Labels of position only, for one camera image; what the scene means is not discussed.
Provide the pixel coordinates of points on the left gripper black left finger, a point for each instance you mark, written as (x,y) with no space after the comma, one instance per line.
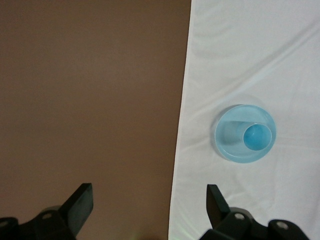
(75,207)

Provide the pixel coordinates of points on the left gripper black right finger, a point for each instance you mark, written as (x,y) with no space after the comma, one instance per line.
(220,210)

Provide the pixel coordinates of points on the blue cup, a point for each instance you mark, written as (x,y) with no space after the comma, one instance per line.
(257,137)

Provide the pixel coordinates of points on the blue plate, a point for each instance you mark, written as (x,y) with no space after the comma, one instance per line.
(232,150)

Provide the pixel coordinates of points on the white cloth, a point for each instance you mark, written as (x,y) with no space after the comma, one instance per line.
(250,62)

